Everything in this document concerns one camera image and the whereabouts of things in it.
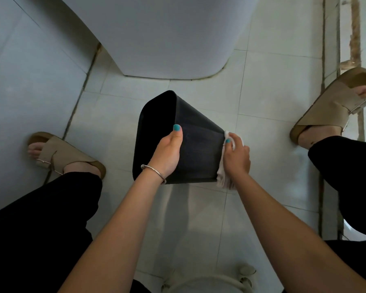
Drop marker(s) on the person's left hand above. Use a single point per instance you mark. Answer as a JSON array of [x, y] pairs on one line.
[[166, 155]]

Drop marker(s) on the person's right hand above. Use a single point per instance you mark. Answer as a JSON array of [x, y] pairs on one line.
[[236, 161]]

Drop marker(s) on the white cleaning cloth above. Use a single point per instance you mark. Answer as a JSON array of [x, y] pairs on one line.
[[222, 173]]

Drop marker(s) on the black plastic waste bin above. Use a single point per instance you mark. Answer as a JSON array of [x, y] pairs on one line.
[[195, 149]]

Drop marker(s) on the person's right forearm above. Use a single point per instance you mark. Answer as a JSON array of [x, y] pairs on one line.
[[299, 238]]

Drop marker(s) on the person's left forearm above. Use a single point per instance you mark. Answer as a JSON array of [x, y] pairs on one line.
[[113, 238]]

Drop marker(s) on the person's left beige sandal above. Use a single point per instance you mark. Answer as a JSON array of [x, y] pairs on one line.
[[64, 155]]

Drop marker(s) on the person's beige sandal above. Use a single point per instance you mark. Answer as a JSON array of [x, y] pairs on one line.
[[64, 155], [329, 106]]

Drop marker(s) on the person's right beige sandal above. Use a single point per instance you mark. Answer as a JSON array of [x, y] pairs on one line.
[[329, 106]]

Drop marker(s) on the person's black trousers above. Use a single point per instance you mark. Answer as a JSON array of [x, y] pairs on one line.
[[347, 180]]

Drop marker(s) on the white toilet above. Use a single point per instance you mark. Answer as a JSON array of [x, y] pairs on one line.
[[164, 36]]

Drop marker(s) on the white door threshold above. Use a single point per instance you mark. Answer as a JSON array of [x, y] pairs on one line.
[[344, 36]]

